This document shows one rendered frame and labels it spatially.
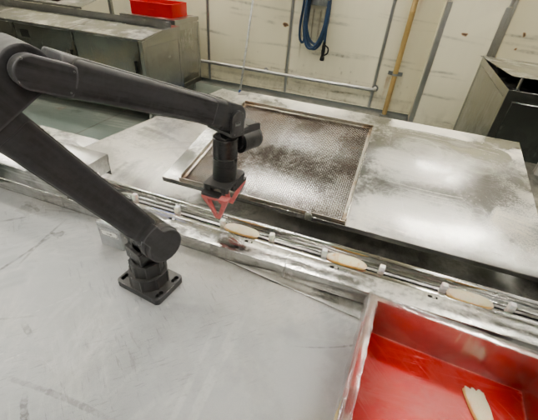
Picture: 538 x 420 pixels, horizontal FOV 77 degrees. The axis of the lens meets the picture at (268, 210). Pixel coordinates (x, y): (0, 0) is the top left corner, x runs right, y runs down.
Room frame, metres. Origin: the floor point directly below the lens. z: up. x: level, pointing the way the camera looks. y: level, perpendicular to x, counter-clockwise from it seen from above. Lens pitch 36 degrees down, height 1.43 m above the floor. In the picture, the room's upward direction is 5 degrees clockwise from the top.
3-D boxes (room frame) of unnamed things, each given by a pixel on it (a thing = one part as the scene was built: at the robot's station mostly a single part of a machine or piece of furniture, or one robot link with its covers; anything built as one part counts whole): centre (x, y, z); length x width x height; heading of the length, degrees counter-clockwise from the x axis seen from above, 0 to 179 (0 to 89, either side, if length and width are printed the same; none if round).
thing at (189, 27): (4.29, 1.41, 0.44); 0.70 x 0.55 x 0.87; 73
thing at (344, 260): (0.60, -0.20, 0.86); 0.10 x 0.04 x 0.01; 73
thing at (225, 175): (0.70, 0.11, 1.03); 0.10 x 0.07 x 0.07; 163
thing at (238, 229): (0.69, 0.07, 0.86); 0.10 x 0.04 x 0.01; 73
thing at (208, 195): (0.67, 0.12, 0.96); 0.07 x 0.07 x 0.09; 73
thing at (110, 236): (0.65, 0.37, 0.84); 0.08 x 0.08 x 0.11; 73
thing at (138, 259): (0.53, 0.25, 0.94); 0.09 x 0.05 x 0.10; 142
